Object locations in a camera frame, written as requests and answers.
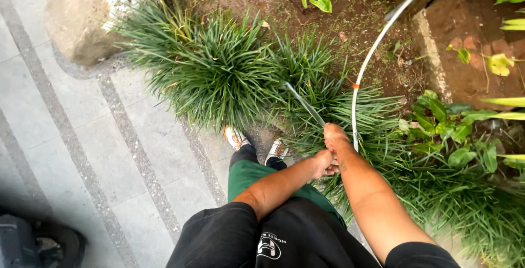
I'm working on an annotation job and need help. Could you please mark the person's left hand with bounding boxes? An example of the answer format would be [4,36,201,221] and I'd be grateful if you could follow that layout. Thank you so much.
[312,149,340,180]

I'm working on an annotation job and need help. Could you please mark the person's right hand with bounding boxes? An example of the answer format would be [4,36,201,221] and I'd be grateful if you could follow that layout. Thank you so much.
[323,122,355,156]

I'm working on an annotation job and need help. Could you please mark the white garden hose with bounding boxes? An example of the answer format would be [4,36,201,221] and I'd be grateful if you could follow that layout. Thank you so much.
[351,0,453,153]

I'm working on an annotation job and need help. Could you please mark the water jet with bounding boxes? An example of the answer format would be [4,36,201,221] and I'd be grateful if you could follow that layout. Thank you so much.
[285,83,326,127]

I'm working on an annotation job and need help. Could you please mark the small grass clump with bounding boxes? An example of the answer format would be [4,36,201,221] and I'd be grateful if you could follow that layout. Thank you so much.
[267,32,404,158]

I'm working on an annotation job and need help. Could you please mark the white patterned right shoe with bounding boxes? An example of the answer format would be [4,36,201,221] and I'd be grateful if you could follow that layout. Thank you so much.
[266,139,289,165]

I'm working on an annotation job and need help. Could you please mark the white patterned shoe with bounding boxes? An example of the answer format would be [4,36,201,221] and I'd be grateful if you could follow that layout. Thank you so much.
[266,139,289,165]
[223,126,250,151]

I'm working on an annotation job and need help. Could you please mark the green trousers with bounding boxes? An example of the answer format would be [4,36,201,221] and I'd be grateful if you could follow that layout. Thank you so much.
[227,144,348,228]

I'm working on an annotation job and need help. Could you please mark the black shirt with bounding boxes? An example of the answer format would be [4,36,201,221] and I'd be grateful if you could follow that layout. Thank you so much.
[166,196,461,268]

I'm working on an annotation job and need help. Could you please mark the white patterned left shoe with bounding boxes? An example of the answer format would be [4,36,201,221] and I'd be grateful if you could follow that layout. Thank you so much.
[223,126,250,151]

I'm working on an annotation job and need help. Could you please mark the low green leafy plant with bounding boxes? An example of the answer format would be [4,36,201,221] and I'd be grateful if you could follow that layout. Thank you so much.
[399,89,525,175]

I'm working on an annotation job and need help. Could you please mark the stone bed edging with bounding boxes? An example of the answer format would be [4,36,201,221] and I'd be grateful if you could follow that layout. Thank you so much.
[411,9,453,104]

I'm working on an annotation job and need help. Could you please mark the long spreading grass patch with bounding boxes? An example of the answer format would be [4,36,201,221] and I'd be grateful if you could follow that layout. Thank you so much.
[318,135,525,268]

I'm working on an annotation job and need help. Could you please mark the big round grass clump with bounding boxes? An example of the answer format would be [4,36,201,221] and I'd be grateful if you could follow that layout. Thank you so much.
[113,0,290,134]

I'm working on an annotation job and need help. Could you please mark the yellow-green leaf vine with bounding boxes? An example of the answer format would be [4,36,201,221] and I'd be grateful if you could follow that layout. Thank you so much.
[446,43,525,77]

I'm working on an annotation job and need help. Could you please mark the large beige boulder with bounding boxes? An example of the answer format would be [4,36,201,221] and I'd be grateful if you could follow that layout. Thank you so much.
[44,0,171,67]

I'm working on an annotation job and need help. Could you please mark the dark grey machine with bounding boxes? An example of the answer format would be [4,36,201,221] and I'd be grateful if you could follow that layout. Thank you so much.
[0,212,87,268]

